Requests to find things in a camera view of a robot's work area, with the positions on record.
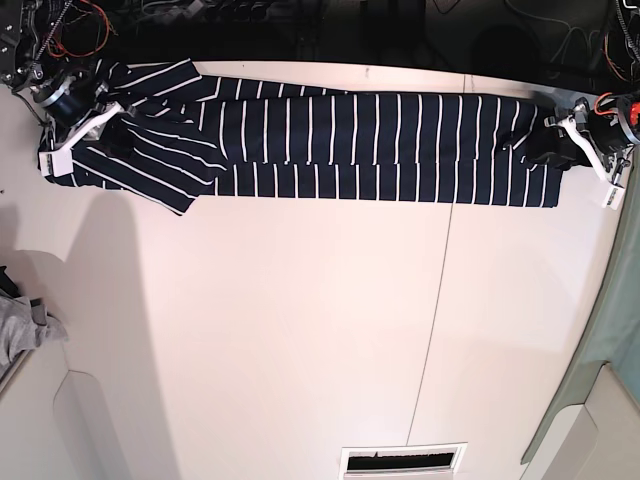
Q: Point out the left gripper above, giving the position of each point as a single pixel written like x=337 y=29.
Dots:
x=610 y=123

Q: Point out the white slotted vent tray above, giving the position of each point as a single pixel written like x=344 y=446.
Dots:
x=427 y=462

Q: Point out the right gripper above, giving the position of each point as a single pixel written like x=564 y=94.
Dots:
x=73 y=96

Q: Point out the grey cloth pile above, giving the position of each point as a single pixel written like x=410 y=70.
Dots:
x=26 y=325

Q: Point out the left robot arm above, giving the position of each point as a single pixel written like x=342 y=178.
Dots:
x=606 y=59

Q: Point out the navy white striped t-shirt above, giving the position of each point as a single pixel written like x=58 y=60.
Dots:
x=198 y=134

